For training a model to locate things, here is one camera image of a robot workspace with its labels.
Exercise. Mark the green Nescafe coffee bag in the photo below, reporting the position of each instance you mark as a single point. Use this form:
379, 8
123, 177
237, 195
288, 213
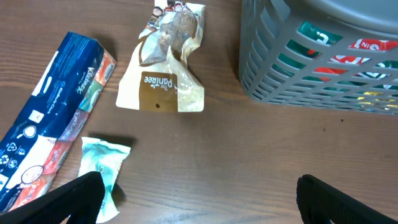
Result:
320, 69

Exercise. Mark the blue Kleenex tissue box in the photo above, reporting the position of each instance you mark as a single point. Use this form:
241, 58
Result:
37, 143

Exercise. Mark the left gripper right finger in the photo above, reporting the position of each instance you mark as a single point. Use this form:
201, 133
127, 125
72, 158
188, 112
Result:
320, 203

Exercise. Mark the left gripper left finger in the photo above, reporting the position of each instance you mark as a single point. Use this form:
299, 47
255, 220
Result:
78, 201

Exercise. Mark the grey plastic basket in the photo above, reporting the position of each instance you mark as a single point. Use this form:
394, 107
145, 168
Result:
266, 26

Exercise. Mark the small teal tissue packet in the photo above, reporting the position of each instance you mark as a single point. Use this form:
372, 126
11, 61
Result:
107, 159

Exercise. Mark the beige Pantree snack bag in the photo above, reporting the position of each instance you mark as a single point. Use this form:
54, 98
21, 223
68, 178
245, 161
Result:
157, 77

